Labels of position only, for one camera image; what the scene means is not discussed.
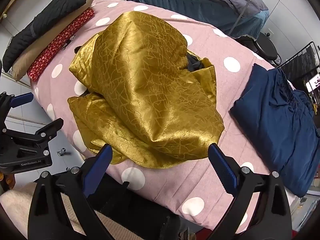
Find black folded garment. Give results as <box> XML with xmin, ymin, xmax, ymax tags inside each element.
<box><xmin>2</xmin><ymin>0</ymin><xmax>88</xmax><ymax>73</ymax></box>

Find thin white pole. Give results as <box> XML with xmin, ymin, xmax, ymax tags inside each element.
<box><xmin>230</xmin><ymin>0</ymin><xmax>259</xmax><ymax>38</ymax></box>

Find black round stool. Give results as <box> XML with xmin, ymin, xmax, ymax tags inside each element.
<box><xmin>252</xmin><ymin>32</ymin><xmax>282</xmax><ymax>67</ymax></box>

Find gold patterned satin garment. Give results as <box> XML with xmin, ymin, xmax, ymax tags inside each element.
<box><xmin>67</xmin><ymin>11</ymin><xmax>224</xmax><ymax>169</ymax></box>

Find small lit screen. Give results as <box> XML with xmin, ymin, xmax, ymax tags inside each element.
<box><xmin>306</xmin><ymin>75</ymin><xmax>320</xmax><ymax>92</ymax></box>

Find black metal rack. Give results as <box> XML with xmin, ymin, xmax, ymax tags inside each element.
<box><xmin>277</xmin><ymin>41</ymin><xmax>320</xmax><ymax>88</ymax></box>

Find teal blue bedspread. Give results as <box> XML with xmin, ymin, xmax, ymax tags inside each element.
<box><xmin>121</xmin><ymin>0</ymin><xmax>269</xmax><ymax>40</ymax></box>

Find red floral cloth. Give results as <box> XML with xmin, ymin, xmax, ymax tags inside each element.
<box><xmin>27</xmin><ymin>7</ymin><xmax>95</xmax><ymax>82</ymax></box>

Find beige knit cloth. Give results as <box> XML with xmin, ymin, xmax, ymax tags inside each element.
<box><xmin>0</xmin><ymin>182</ymin><xmax>125</xmax><ymax>240</ymax></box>

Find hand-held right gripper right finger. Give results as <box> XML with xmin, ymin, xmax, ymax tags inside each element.
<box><xmin>208</xmin><ymin>143</ymin><xmax>292</xmax><ymax>240</ymax></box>

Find pink polka dot blanket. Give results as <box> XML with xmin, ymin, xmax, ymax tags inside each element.
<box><xmin>30</xmin><ymin>0</ymin><xmax>300</xmax><ymax>233</ymax></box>

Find navy blue garment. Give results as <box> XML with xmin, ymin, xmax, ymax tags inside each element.
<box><xmin>229</xmin><ymin>64</ymin><xmax>320</xmax><ymax>198</ymax></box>

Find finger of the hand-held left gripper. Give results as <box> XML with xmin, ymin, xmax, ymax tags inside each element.
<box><xmin>0</xmin><ymin>118</ymin><xmax>64</xmax><ymax>146</ymax></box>
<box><xmin>0</xmin><ymin>92</ymin><xmax>34</xmax><ymax>121</ymax></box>

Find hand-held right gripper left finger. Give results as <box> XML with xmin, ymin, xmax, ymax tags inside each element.
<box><xmin>28</xmin><ymin>144</ymin><xmax>113</xmax><ymax>240</ymax></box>

